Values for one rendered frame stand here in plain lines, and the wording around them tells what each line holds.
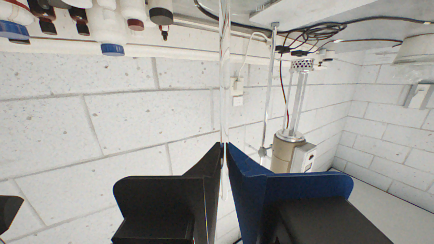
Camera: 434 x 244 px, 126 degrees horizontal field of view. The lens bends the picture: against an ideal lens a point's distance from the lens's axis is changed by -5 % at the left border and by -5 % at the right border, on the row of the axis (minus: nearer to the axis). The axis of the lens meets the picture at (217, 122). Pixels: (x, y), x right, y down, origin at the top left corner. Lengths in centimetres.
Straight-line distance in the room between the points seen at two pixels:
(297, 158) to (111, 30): 59
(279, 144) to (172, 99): 44
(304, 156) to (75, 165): 75
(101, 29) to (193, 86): 32
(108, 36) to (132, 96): 20
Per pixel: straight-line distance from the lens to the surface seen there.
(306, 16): 55
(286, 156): 49
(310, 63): 46
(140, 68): 53
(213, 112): 61
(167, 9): 38
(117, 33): 40
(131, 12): 36
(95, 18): 41
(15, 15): 40
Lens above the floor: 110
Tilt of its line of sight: 18 degrees up
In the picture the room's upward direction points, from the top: 179 degrees clockwise
